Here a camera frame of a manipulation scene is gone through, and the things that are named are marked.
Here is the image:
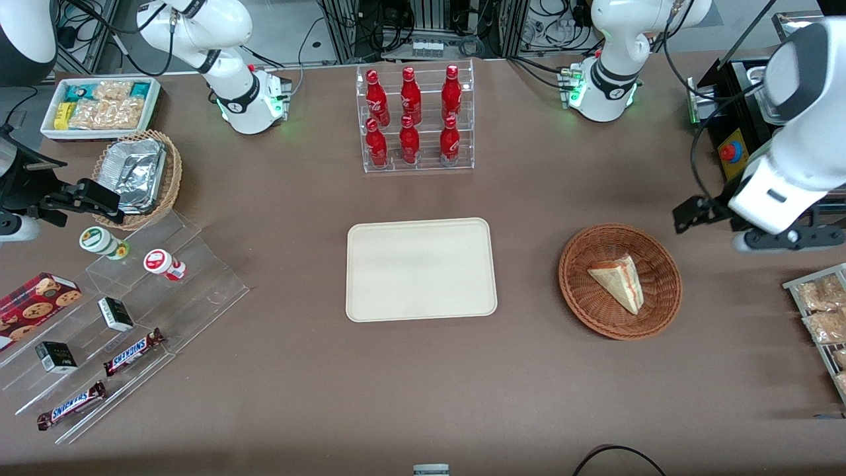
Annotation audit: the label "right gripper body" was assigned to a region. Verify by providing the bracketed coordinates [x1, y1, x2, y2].
[0, 128, 22, 214]

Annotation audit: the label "triangular sandwich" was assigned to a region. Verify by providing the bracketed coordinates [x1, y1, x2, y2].
[587, 255, 646, 316]

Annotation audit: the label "light wicker basket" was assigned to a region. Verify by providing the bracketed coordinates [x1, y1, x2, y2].
[92, 130, 183, 231]

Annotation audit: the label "brown wicker basket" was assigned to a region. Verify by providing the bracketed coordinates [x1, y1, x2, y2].
[558, 223, 683, 341]

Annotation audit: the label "cream rectangular tray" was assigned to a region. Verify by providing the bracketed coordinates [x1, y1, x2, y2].
[346, 218, 498, 323]

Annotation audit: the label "red cookie box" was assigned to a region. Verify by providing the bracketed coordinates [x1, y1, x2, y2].
[0, 272, 84, 352]

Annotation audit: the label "black hot food display machine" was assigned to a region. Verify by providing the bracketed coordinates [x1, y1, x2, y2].
[686, 9, 827, 184]

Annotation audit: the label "green lid yogurt bottle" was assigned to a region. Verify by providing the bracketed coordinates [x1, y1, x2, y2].
[79, 225, 131, 261]

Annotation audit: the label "clear bag of crackers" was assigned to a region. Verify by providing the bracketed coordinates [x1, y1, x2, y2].
[93, 80, 134, 102]
[69, 98, 145, 131]

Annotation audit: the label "stacked aluminium foil trays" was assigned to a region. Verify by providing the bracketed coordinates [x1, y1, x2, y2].
[100, 138, 167, 215]

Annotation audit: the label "small black box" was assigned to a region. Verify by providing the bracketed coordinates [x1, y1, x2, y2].
[97, 296, 135, 333]
[34, 340, 79, 376]

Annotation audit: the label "red lid yogurt bottle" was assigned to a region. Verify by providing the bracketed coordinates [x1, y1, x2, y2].
[143, 248, 188, 282]

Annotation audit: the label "white snack bin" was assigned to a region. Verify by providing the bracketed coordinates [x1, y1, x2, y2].
[40, 77, 162, 142]

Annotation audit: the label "Snickers chocolate bar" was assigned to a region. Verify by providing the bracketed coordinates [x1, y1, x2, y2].
[102, 327, 167, 378]
[36, 380, 108, 432]

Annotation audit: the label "clear acrylic step shelf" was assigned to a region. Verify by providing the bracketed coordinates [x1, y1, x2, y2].
[0, 210, 251, 446]

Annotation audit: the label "red soda bottle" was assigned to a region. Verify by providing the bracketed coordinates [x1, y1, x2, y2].
[439, 115, 461, 167]
[365, 118, 389, 169]
[365, 69, 391, 128]
[400, 67, 422, 125]
[441, 64, 463, 123]
[399, 114, 421, 165]

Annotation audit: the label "clear acrylic bottle rack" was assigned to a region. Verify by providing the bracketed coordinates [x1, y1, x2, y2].
[356, 58, 475, 175]

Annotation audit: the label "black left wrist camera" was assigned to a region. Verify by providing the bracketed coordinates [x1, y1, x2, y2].
[673, 194, 736, 235]

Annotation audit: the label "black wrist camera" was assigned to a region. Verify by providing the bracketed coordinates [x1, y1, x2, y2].
[673, 194, 736, 235]
[25, 177, 126, 228]

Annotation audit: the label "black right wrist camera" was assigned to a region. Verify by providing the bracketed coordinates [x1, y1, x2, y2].
[25, 177, 126, 228]

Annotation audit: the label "black looped cable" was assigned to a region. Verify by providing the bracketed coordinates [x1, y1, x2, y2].
[571, 444, 667, 476]

